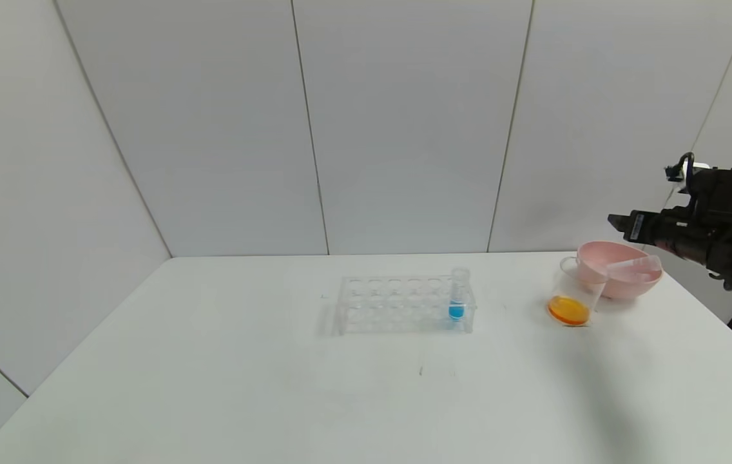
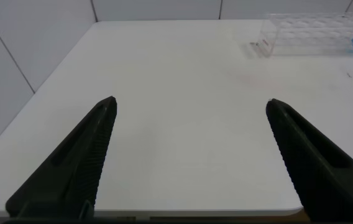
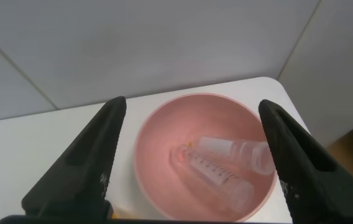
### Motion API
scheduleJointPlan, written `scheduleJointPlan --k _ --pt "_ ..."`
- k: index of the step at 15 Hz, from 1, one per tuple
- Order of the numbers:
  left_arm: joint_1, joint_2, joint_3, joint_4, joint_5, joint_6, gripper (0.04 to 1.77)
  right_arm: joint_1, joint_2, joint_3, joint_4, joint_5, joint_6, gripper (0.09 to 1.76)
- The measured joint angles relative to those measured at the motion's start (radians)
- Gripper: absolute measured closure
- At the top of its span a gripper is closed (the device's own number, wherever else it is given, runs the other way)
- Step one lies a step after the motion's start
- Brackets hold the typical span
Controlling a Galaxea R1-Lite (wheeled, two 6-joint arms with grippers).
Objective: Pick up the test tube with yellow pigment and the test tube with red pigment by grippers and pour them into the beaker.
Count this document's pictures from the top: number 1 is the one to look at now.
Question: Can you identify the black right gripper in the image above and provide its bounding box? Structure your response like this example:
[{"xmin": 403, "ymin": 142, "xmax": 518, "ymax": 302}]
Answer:
[{"xmin": 607, "ymin": 209, "xmax": 697, "ymax": 259}]

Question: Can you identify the test tube with yellow pigment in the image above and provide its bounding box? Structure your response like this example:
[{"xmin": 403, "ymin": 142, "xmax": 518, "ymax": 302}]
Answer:
[{"xmin": 604, "ymin": 255, "xmax": 663, "ymax": 282}]

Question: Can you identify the clear glass beaker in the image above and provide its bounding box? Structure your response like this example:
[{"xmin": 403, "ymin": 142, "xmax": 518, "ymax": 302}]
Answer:
[{"xmin": 546, "ymin": 257, "xmax": 607, "ymax": 328}]

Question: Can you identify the test tube with blue pigment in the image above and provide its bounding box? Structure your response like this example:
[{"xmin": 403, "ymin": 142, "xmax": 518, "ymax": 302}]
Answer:
[{"xmin": 448, "ymin": 268, "xmax": 471, "ymax": 322}]

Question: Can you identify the clear plastic test tube rack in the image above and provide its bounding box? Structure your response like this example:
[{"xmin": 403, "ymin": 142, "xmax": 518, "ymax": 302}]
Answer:
[{"xmin": 335, "ymin": 275, "xmax": 477, "ymax": 336}]

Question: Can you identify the pink bowl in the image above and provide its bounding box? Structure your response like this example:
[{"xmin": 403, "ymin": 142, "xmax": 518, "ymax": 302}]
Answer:
[{"xmin": 575, "ymin": 241, "xmax": 664, "ymax": 301}]

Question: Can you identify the black camera cable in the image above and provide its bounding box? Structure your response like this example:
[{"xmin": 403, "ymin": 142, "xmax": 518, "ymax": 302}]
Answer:
[{"xmin": 664, "ymin": 152, "xmax": 697, "ymax": 194}]

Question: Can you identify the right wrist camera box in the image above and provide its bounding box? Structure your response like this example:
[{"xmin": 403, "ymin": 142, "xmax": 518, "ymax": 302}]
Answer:
[{"xmin": 680, "ymin": 161, "xmax": 712, "ymax": 194}]

